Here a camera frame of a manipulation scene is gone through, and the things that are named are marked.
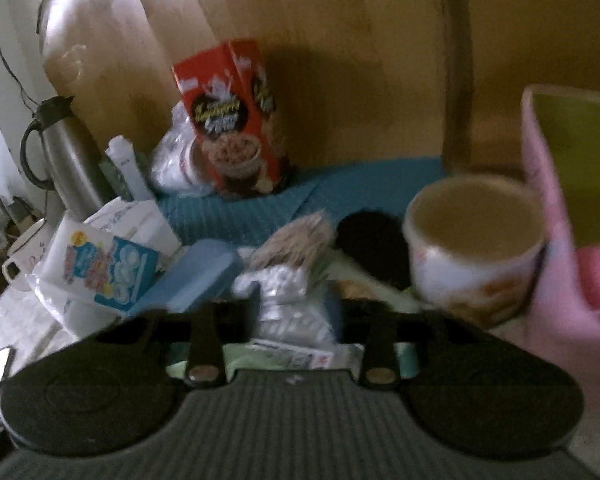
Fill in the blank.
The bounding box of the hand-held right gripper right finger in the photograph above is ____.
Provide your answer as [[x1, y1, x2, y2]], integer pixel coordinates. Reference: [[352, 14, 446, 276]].
[[329, 291, 487, 388]]

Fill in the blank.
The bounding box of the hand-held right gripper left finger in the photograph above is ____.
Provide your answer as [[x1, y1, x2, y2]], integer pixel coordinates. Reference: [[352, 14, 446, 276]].
[[95, 285, 261, 388]]

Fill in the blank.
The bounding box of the cotton swab pack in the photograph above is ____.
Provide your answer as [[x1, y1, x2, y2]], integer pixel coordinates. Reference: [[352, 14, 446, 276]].
[[232, 212, 343, 348]]

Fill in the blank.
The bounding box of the blue plastic case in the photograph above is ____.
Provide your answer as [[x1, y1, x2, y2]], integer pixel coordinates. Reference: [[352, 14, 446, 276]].
[[130, 239, 246, 316]]

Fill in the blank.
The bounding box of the pink bag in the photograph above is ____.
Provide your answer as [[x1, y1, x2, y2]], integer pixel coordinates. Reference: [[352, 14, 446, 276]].
[[522, 85, 600, 411]]

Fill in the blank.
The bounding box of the white wipes packet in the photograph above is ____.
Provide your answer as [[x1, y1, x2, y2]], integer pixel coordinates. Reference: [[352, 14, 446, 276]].
[[250, 339, 353, 372]]

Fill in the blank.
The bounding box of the black fluffy cloth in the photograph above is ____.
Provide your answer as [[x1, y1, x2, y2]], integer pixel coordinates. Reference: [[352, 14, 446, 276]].
[[334, 210, 412, 292]]

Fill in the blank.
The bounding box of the teal mat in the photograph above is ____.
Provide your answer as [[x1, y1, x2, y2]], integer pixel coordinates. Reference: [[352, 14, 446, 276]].
[[157, 157, 446, 250]]

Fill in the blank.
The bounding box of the white paper bag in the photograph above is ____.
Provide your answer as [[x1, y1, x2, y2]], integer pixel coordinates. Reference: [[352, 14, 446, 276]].
[[82, 199, 183, 261]]

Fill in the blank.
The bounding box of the white packet blue print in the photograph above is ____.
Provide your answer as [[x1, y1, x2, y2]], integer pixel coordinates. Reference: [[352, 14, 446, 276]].
[[30, 215, 161, 318]]

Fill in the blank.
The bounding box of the printed tin can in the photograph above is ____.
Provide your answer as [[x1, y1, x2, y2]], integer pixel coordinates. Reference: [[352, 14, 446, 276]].
[[402, 175, 548, 328]]

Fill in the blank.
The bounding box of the clear plastic bag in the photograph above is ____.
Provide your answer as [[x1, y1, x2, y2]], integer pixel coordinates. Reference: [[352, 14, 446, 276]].
[[150, 102, 222, 196]]

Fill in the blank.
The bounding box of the open white tissue pack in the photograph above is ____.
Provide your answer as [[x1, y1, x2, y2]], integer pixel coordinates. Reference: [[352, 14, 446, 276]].
[[32, 260, 131, 338]]

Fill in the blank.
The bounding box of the green white milk carton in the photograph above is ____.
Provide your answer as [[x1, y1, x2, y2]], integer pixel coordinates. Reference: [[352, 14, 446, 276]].
[[100, 135, 153, 202]]

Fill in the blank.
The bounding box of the red food box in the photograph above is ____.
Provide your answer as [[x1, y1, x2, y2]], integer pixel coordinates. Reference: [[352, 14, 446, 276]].
[[172, 39, 292, 202]]

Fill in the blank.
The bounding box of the white enamel mug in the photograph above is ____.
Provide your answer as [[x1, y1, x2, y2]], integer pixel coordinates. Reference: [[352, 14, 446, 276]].
[[1, 220, 57, 293]]

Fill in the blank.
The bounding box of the steel thermos jug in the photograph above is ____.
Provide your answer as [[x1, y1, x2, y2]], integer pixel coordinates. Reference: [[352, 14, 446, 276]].
[[20, 95, 115, 221]]

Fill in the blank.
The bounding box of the wooden board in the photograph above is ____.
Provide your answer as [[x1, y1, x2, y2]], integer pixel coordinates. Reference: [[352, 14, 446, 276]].
[[40, 0, 461, 173]]

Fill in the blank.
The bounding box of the black cable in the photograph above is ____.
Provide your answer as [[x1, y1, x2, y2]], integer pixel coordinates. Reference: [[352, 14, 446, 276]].
[[0, 10, 43, 111]]

